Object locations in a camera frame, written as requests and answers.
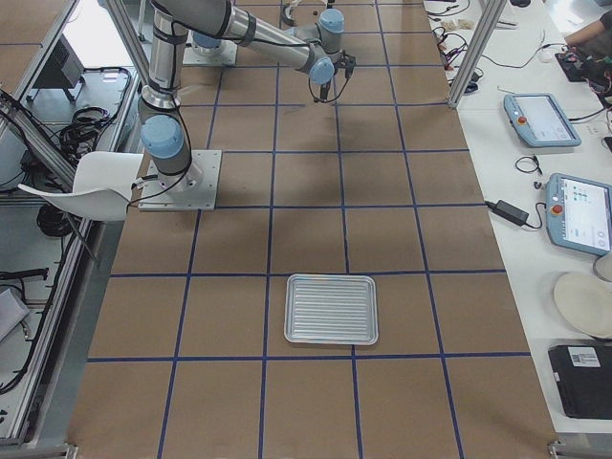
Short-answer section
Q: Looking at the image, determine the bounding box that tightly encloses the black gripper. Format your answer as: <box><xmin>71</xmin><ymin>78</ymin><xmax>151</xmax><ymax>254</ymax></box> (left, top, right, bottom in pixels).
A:
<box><xmin>317</xmin><ymin>51</ymin><xmax>357</xmax><ymax>101</ymax></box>

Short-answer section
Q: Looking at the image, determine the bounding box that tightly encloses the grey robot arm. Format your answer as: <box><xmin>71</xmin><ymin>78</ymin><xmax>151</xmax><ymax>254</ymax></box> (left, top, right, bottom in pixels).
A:
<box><xmin>139</xmin><ymin>1</ymin><xmax>356</xmax><ymax>178</ymax></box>

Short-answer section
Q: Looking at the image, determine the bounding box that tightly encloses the ribbed metal tray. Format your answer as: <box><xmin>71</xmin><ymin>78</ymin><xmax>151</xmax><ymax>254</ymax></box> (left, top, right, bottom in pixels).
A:
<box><xmin>284</xmin><ymin>273</ymin><xmax>379</xmax><ymax>346</ymax></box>

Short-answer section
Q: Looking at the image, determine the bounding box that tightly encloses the olive green brake shoe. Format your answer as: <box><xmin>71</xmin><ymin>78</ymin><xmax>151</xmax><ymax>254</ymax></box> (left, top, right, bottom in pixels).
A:
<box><xmin>280</xmin><ymin>1</ymin><xmax>299</xmax><ymax>27</ymax></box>

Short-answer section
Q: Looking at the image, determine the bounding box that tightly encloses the upper blue teach pendant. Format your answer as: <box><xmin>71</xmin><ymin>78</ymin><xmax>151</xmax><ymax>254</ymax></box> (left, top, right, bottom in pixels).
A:
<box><xmin>503</xmin><ymin>93</ymin><xmax>581</xmax><ymax>148</ymax></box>

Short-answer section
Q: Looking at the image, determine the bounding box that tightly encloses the blue teach pendant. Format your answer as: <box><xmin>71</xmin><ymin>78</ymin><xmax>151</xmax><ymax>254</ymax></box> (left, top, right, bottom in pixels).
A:
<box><xmin>503</xmin><ymin>93</ymin><xmax>581</xmax><ymax>148</ymax></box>
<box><xmin>545</xmin><ymin>173</ymin><xmax>611</xmax><ymax>256</ymax></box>

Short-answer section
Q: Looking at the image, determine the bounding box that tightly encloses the black power adapter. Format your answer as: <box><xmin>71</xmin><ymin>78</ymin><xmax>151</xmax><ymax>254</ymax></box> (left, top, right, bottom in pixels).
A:
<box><xmin>485</xmin><ymin>200</ymin><xmax>531</xmax><ymax>228</ymax></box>

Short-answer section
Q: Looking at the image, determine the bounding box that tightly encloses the white plastic chair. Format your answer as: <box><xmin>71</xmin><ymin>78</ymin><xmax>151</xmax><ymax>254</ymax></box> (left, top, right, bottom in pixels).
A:
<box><xmin>18</xmin><ymin>151</ymin><xmax>143</xmax><ymax>222</ymax></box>

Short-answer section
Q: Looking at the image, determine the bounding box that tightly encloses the lower blue teach pendant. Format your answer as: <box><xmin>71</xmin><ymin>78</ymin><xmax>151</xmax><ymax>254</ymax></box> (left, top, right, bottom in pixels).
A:
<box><xmin>545</xmin><ymin>173</ymin><xmax>611</xmax><ymax>256</ymax></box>

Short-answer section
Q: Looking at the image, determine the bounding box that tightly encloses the beige round plate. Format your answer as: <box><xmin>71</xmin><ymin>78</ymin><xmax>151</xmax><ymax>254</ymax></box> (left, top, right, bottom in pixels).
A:
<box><xmin>554</xmin><ymin>273</ymin><xmax>611</xmax><ymax>339</ymax></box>

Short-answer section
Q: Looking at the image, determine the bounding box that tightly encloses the black laptop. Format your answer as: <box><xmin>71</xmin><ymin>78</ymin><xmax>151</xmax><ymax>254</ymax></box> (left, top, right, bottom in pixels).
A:
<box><xmin>548</xmin><ymin>345</ymin><xmax>611</xmax><ymax>420</ymax></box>

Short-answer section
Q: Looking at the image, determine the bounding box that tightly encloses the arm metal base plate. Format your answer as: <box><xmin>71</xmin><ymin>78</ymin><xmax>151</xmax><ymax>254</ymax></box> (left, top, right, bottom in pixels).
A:
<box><xmin>137</xmin><ymin>150</ymin><xmax>222</xmax><ymax>211</ymax></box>
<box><xmin>183</xmin><ymin>41</ymin><xmax>237</xmax><ymax>67</ymax></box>

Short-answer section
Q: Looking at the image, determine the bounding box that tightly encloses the right aluminium frame post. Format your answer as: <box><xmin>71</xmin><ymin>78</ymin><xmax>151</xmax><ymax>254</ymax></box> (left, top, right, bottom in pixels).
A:
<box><xmin>448</xmin><ymin>0</ymin><xmax>505</xmax><ymax>109</ymax></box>

